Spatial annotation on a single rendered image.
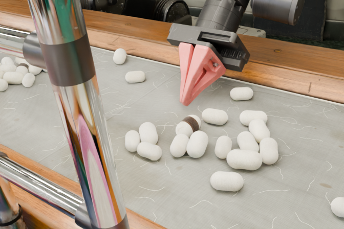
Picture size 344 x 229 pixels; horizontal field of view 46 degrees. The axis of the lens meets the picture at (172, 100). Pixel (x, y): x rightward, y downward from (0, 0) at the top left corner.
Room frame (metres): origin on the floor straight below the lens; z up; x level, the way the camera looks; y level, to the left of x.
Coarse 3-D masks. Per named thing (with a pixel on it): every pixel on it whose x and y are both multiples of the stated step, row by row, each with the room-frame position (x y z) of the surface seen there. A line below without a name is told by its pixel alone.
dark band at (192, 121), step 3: (186, 117) 0.43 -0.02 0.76; (189, 117) 0.42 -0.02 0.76; (183, 120) 0.42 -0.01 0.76; (186, 120) 0.42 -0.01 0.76; (189, 120) 0.42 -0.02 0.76; (192, 120) 0.42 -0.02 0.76; (195, 120) 0.42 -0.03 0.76; (189, 123) 0.41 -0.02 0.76; (192, 123) 0.41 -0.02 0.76; (195, 123) 0.42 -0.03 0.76; (192, 126) 0.41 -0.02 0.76; (195, 126) 0.41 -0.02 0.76; (198, 126) 0.42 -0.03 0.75; (192, 129) 0.41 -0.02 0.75; (195, 129) 0.41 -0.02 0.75; (198, 129) 0.42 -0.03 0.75
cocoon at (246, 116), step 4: (244, 112) 0.43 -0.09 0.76; (248, 112) 0.42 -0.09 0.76; (252, 112) 0.42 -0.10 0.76; (256, 112) 0.42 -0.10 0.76; (260, 112) 0.42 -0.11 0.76; (264, 112) 0.42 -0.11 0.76; (240, 116) 0.43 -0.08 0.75; (244, 116) 0.42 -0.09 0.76; (248, 116) 0.42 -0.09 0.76; (252, 116) 0.42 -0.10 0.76; (256, 116) 0.42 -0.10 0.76; (260, 116) 0.42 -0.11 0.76; (264, 116) 0.42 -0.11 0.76; (240, 120) 0.42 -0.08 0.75; (244, 120) 0.42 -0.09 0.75; (248, 120) 0.42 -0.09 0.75; (264, 120) 0.41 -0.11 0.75; (244, 124) 0.42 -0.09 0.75; (248, 124) 0.42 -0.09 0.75
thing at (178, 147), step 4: (176, 136) 0.39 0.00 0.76; (180, 136) 0.39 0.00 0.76; (184, 136) 0.39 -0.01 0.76; (176, 140) 0.38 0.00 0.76; (180, 140) 0.38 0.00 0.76; (184, 140) 0.39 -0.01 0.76; (188, 140) 0.39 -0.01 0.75; (172, 144) 0.38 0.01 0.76; (176, 144) 0.38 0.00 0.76; (180, 144) 0.38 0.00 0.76; (184, 144) 0.38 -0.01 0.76; (172, 148) 0.38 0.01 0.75; (176, 148) 0.37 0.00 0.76; (180, 148) 0.37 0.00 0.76; (184, 148) 0.38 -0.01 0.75; (172, 152) 0.37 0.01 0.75; (176, 152) 0.37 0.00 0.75; (180, 152) 0.37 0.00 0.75; (184, 152) 0.37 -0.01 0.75; (176, 156) 0.37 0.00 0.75; (180, 156) 0.37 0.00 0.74
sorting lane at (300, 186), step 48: (96, 48) 0.73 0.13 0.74; (0, 96) 0.58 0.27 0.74; (48, 96) 0.56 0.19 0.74; (144, 96) 0.53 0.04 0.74; (288, 96) 0.48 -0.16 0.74; (48, 144) 0.43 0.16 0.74; (288, 144) 0.38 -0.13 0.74; (336, 144) 0.37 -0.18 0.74; (144, 192) 0.32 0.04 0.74; (192, 192) 0.32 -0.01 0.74; (240, 192) 0.31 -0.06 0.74; (288, 192) 0.30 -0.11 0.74; (336, 192) 0.29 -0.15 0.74
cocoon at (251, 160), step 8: (232, 152) 0.35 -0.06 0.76; (240, 152) 0.35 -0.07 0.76; (248, 152) 0.34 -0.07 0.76; (256, 152) 0.34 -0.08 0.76; (232, 160) 0.34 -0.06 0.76; (240, 160) 0.34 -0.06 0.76; (248, 160) 0.34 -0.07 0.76; (256, 160) 0.34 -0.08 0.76; (240, 168) 0.34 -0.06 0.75; (248, 168) 0.33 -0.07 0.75; (256, 168) 0.33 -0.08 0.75
